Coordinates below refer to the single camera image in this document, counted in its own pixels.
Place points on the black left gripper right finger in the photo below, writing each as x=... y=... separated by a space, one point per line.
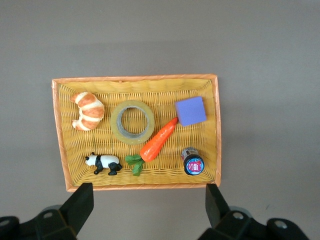
x=222 y=215

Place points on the toy panda figurine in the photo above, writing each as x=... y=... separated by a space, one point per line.
x=107 y=160

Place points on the toy croissant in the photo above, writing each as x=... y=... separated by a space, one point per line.
x=90 y=107

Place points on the small jar with blue lid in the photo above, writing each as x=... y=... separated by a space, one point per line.
x=193 y=165

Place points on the yellow packing tape roll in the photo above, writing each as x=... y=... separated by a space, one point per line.
x=113 y=123

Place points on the toy carrot with green leaves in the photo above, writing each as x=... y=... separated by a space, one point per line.
x=157 y=142

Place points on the purple foam cube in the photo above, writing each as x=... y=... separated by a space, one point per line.
x=191 y=111

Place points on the yellow wicker basket orange rim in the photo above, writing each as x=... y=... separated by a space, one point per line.
x=125 y=155

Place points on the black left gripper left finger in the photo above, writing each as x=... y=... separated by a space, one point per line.
x=75 y=207

